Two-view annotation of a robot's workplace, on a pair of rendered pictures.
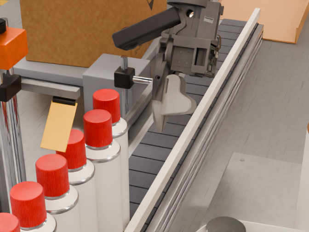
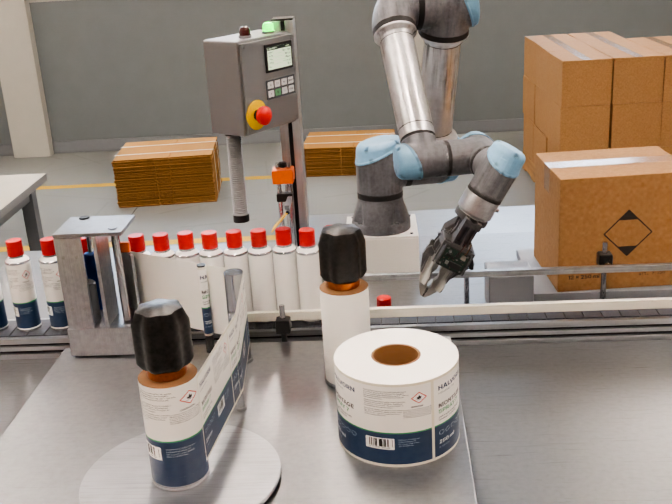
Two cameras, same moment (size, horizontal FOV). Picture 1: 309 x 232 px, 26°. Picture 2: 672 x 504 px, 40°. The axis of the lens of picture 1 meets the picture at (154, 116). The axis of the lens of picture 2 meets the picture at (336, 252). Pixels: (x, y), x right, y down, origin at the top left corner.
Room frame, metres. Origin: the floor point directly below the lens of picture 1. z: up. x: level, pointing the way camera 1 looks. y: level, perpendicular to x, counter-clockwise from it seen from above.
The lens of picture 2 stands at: (0.26, -1.69, 1.69)
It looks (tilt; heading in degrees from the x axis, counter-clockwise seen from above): 20 degrees down; 75
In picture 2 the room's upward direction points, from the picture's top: 4 degrees counter-clockwise
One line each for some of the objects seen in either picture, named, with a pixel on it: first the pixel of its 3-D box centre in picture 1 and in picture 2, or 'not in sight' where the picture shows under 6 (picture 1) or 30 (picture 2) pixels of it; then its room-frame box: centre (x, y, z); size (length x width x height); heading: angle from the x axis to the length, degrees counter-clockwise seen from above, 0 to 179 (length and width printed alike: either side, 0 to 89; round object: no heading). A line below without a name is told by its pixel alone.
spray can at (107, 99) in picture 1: (108, 163); not in sight; (0.72, 0.06, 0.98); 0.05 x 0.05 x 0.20
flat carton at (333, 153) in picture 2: not in sight; (350, 152); (2.06, 4.44, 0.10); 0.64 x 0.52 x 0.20; 159
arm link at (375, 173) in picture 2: not in sight; (381, 164); (0.96, 0.44, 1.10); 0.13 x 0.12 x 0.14; 174
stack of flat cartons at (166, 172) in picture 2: not in sight; (169, 171); (0.76, 4.34, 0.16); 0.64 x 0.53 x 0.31; 166
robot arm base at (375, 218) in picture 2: not in sight; (380, 208); (0.95, 0.44, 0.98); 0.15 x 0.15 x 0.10
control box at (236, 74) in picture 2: not in sight; (253, 81); (0.61, 0.18, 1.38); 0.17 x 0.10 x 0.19; 36
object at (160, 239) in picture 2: not in sight; (166, 279); (0.38, 0.17, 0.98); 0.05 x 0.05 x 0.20
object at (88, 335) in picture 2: not in sight; (105, 284); (0.25, 0.12, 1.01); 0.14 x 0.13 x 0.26; 161
